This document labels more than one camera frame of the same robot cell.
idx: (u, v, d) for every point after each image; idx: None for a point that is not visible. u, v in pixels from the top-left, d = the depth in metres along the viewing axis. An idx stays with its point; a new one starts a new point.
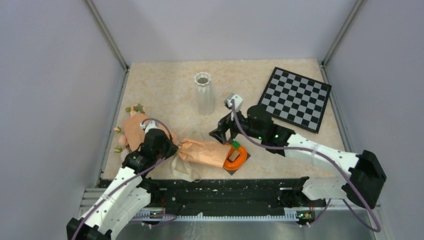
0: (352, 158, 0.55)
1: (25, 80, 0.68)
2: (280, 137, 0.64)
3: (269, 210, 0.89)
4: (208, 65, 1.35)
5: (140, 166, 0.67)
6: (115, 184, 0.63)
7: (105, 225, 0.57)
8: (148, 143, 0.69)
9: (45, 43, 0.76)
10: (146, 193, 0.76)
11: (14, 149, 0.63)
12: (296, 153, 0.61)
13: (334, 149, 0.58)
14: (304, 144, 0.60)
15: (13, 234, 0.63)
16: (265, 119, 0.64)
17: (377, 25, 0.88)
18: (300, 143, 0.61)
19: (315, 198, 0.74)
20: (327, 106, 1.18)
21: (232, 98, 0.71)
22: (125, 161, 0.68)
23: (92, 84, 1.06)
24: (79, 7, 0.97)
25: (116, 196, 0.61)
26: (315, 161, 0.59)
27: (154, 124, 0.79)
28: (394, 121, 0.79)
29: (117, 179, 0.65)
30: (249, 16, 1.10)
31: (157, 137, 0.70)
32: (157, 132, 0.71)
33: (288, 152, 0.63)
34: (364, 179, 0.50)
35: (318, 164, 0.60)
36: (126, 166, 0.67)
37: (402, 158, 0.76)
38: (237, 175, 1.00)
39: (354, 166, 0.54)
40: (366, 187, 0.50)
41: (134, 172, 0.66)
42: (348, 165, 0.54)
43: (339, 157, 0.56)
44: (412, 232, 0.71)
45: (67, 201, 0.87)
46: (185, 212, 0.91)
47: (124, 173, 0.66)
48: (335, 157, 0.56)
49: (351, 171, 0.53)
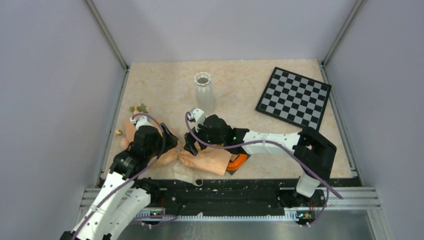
0: (294, 137, 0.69)
1: (24, 80, 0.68)
2: (238, 138, 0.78)
3: (269, 210, 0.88)
4: (208, 64, 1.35)
5: (128, 171, 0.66)
6: (104, 193, 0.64)
7: (98, 235, 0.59)
8: (138, 143, 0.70)
9: (45, 43, 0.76)
10: (146, 194, 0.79)
11: (13, 148, 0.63)
12: (252, 147, 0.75)
13: (280, 135, 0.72)
14: (256, 137, 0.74)
15: (14, 233, 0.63)
16: (220, 125, 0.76)
17: (377, 25, 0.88)
18: (253, 138, 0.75)
19: (311, 193, 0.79)
20: (327, 106, 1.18)
21: (192, 113, 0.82)
22: (113, 166, 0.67)
23: (92, 84, 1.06)
24: (79, 7, 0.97)
25: (105, 206, 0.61)
26: (270, 149, 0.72)
27: (145, 120, 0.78)
28: (394, 121, 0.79)
29: (106, 186, 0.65)
30: (248, 16, 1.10)
31: (148, 136, 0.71)
32: (149, 130, 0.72)
33: (248, 148, 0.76)
34: (305, 152, 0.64)
35: (272, 151, 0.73)
36: (114, 171, 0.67)
37: (402, 158, 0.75)
38: (237, 175, 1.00)
39: (297, 143, 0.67)
40: (308, 158, 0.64)
41: (123, 178, 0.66)
42: (292, 143, 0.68)
43: (284, 139, 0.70)
44: (412, 231, 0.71)
45: (67, 201, 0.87)
46: (185, 212, 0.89)
47: (111, 179, 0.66)
48: (282, 140, 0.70)
49: (295, 148, 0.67)
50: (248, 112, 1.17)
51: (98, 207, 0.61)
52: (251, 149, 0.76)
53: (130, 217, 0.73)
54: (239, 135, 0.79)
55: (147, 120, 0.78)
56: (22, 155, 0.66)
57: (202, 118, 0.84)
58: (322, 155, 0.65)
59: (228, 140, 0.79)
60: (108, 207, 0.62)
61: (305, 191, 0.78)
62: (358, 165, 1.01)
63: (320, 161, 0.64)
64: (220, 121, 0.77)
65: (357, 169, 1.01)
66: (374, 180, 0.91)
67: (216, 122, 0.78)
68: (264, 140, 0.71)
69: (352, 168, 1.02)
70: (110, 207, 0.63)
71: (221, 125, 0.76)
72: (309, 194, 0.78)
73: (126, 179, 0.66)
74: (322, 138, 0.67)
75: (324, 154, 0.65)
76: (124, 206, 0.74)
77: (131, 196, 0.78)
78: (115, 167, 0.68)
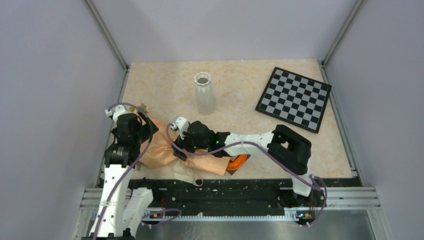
0: (268, 135, 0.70)
1: (24, 80, 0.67)
2: (221, 142, 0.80)
3: (269, 210, 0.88)
4: (208, 64, 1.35)
5: (125, 157, 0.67)
6: (109, 187, 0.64)
7: (118, 228, 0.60)
8: (124, 130, 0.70)
9: (44, 43, 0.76)
10: (147, 189, 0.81)
11: (13, 148, 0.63)
12: (233, 149, 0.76)
13: (257, 134, 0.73)
14: (236, 140, 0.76)
15: (13, 233, 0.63)
16: (202, 131, 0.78)
17: (377, 25, 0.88)
18: (233, 140, 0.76)
19: (309, 191, 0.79)
20: (327, 106, 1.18)
21: (176, 122, 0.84)
22: (108, 160, 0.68)
23: (92, 84, 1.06)
24: (79, 7, 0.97)
25: (115, 198, 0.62)
26: (249, 149, 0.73)
27: (121, 109, 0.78)
28: (394, 121, 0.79)
29: (108, 180, 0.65)
30: (248, 16, 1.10)
31: (132, 120, 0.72)
32: (130, 115, 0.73)
33: (231, 150, 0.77)
34: (277, 148, 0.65)
35: (252, 150, 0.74)
36: (111, 164, 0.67)
37: (402, 159, 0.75)
38: (237, 175, 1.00)
39: (271, 142, 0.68)
40: (280, 154, 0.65)
41: (123, 166, 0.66)
42: (266, 141, 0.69)
43: (260, 139, 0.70)
44: (412, 231, 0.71)
45: (67, 201, 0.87)
46: (185, 212, 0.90)
47: (111, 172, 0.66)
48: (258, 139, 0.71)
49: (269, 146, 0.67)
50: (248, 112, 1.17)
51: (109, 200, 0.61)
52: (232, 151, 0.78)
53: (141, 210, 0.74)
54: (221, 138, 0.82)
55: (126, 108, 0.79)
56: (21, 156, 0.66)
57: (186, 125, 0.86)
58: (297, 151, 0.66)
59: (210, 145, 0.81)
60: (118, 198, 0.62)
61: (301, 190, 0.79)
62: (359, 165, 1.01)
63: (294, 157, 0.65)
64: (203, 127, 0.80)
65: (357, 169, 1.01)
66: (375, 180, 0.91)
67: (198, 127, 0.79)
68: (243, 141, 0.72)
69: (352, 168, 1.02)
70: (121, 199, 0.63)
71: (205, 131, 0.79)
72: (306, 193, 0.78)
73: (125, 166, 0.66)
74: (295, 135, 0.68)
75: (300, 150, 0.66)
76: (131, 203, 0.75)
77: (135, 194, 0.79)
78: (110, 161, 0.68)
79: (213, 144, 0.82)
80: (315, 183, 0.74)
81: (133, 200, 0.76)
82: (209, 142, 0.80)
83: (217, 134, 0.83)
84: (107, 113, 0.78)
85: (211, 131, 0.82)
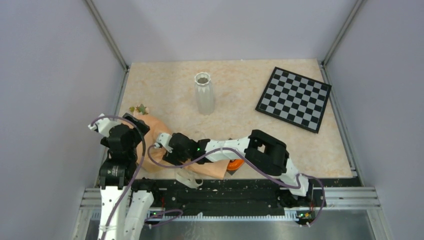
0: (245, 140, 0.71)
1: (23, 80, 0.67)
2: (201, 149, 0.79)
3: (269, 210, 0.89)
4: (208, 64, 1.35)
5: (121, 179, 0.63)
6: (107, 209, 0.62)
7: None
8: (117, 147, 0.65)
9: (43, 43, 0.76)
10: (147, 193, 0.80)
11: (13, 148, 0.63)
12: (214, 155, 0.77)
13: (235, 140, 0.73)
14: (215, 146, 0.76)
15: (13, 232, 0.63)
16: (181, 141, 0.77)
17: (377, 25, 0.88)
18: (213, 146, 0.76)
19: (306, 189, 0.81)
20: (327, 106, 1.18)
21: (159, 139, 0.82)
22: (103, 181, 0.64)
23: (92, 84, 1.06)
24: (79, 6, 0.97)
25: (114, 222, 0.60)
26: (229, 155, 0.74)
27: (107, 121, 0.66)
28: (393, 121, 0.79)
29: (106, 202, 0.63)
30: (248, 15, 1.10)
31: (124, 136, 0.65)
32: (121, 129, 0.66)
33: (211, 156, 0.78)
34: (252, 152, 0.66)
35: (232, 156, 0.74)
36: (106, 186, 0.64)
37: (402, 159, 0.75)
38: (237, 175, 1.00)
39: (247, 146, 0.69)
40: (254, 157, 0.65)
41: (119, 188, 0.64)
42: (243, 146, 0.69)
43: (238, 144, 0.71)
44: (411, 232, 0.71)
45: (67, 201, 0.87)
46: (185, 212, 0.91)
47: (107, 195, 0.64)
48: (235, 145, 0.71)
49: (246, 151, 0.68)
50: (248, 112, 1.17)
51: (108, 225, 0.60)
52: (214, 157, 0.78)
53: (142, 218, 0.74)
54: (201, 145, 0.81)
55: (108, 118, 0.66)
56: (22, 155, 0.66)
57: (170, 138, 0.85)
58: (273, 154, 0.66)
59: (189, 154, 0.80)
60: (117, 221, 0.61)
61: (297, 191, 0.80)
62: (359, 165, 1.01)
63: (270, 159, 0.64)
64: (181, 137, 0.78)
65: (357, 169, 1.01)
66: (375, 179, 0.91)
67: (178, 138, 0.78)
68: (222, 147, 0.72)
69: (352, 168, 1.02)
70: (120, 220, 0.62)
71: (186, 141, 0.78)
72: (302, 192, 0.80)
73: (121, 188, 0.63)
74: (269, 138, 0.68)
75: (275, 152, 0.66)
76: (132, 211, 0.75)
77: (135, 200, 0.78)
78: (105, 181, 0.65)
79: (193, 153, 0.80)
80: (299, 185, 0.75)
81: (134, 205, 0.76)
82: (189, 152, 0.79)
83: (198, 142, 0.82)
84: (91, 128, 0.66)
85: (191, 140, 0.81)
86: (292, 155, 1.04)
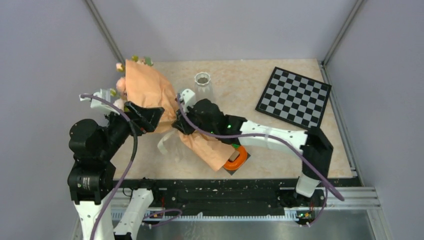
0: (301, 135, 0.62)
1: (22, 81, 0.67)
2: (232, 128, 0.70)
3: (269, 210, 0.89)
4: (208, 64, 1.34)
5: (97, 193, 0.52)
6: (87, 225, 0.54)
7: None
8: (84, 152, 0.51)
9: (43, 44, 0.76)
10: (147, 191, 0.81)
11: (13, 148, 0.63)
12: (251, 140, 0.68)
13: (284, 130, 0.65)
14: (257, 130, 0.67)
15: (13, 233, 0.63)
16: (212, 111, 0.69)
17: (377, 25, 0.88)
18: (253, 129, 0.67)
19: (311, 193, 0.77)
20: (327, 106, 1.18)
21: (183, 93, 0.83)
22: (74, 196, 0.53)
23: (92, 84, 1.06)
24: (78, 7, 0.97)
25: (99, 237, 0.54)
26: (271, 144, 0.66)
27: (96, 104, 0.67)
28: (393, 121, 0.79)
29: (84, 218, 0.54)
30: (248, 15, 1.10)
31: (91, 138, 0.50)
32: (86, 130, 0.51)
33: (244, 139, 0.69)
34: (313, 152, 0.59)
35: (274, 146, 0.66)
36: (81, 200, 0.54)
37: (401, 158, 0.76)
38: (237, 175, 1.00)
39: (304, 143, 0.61)
40: (316, 159, 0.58)
41: (97, 203, 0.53)
42: (299, 142, 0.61)
43: (290, 136, 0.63)
44: (411, 231, 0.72)
45: (67, 201, 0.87)
46: (184, 212, 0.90)
47: (85, 209, 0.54)
48: (287, 137, 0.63)
49: (303, 148, 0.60)
50: (248, 112, 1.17)
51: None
52: (247, 141, 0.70)
53: (141, 213, 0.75)
54: (232, 122, 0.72)
55: (101, 104, 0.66)
56: (21, 155, 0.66)
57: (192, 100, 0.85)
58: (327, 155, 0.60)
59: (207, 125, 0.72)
60: (101, 236, 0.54)
61: (305, 191, 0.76)
62: (358, 165, 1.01)
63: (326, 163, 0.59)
64: (214, 106, 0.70)
65: (356, 169, 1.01)
66: (375, 179, 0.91)
67: (209, 107, 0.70)
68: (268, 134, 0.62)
69: (352, 168, 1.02)
70: (105, 231, 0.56)
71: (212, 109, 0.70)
72: (309, 194, 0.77)
73: (99, 202, 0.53)
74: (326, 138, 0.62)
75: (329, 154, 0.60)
76: (132, 206, 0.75)
77: (135, 197, 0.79)
78: (78, 194, 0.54)
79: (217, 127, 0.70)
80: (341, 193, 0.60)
81: (133, 202, 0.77)
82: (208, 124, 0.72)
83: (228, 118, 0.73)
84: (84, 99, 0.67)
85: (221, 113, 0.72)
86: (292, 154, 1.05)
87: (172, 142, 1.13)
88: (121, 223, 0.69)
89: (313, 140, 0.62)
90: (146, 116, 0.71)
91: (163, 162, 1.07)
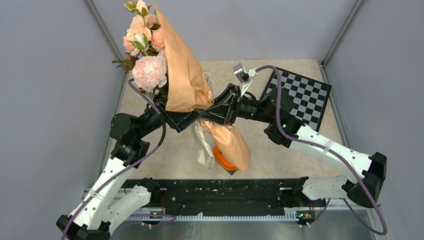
0: (366, 160, 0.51)
1: (23, 81, 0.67)
2: (287, 128, 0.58)
3: (269, 210, 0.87)
4: (208, 64, 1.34)
5: (130, 157, 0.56)
6: (103, 178, 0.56)
7: (95, 222, 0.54)
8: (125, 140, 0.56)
9: (44, 45, 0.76)
10: (147, 191, 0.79)
11: (13, 149, 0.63)
12: (305, 146, 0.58)
13: (346, 147, 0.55)
14: (315, 139, 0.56)
15: (14, 233, 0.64)
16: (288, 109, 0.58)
17: (378, 25, 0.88)
18: (311, 137, 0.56)
19: (315, 198, 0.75)
20: (327, 106, 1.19)
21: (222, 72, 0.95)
22: (114, 150, 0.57)
23: (92, 84, 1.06)
24: (79, 8, 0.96)
25: (104, 192, 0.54)
26: (326, 158, 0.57)
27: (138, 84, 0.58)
28: (393, 123, 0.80)
29: (106, 172, 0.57)
30: (249, 15, 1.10)
31: (127, 132, 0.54)
32: (125, 123, 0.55)
33: (295, 144, 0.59)
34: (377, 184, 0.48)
35: (327, 160, 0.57)
36: (115, 156, 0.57)
37: (399, 159, 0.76)
38: (237, 175, 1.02)
39: (367, 169, 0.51)
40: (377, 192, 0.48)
41: (125, 164, 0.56)
42: (362, 167, 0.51)
43: (352, 158, 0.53)
44: (412, 232, 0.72)
45: (65, 202, 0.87)
46: (185, 212, 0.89)
47: (111, 164, 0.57)
48: (348, 158, 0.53)
49: (365, 174, 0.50)
50: None
51: (97, 192, 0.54)
52: (296, 146, 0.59)
53: (130, 209, 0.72)
54: (289, 122, 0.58)
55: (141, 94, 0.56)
56: (22, 156, 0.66)
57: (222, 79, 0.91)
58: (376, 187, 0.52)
59: (272, 111, 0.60)
60: (107, 193, 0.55)
61: (309, 195, 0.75)
62: None
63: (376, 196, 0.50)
64: (290, 101, 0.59)
65: None
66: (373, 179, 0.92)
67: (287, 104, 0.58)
68: (328, 148, 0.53)
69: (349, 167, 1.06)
70: (110, 193, 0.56)
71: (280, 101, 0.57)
72: (315, 197, 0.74)
73: (126, 165, 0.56)
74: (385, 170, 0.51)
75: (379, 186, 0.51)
76: (126, 200, 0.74)
77: (132, 192, 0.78)
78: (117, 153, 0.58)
79: (274, 114, 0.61)
80: (386, 229, 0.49)
81: (129, 196, 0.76)
82: (273, 110, 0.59)
83: (287, 115, 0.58)
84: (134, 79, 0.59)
85: (289, 107, 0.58)
86: (292, 154, 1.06)
87: (173, 142, 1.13)
88: (108, 210, 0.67)
89: (378, 170, 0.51)
90: (175, 116, 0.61)
91: (163, 161, 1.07)
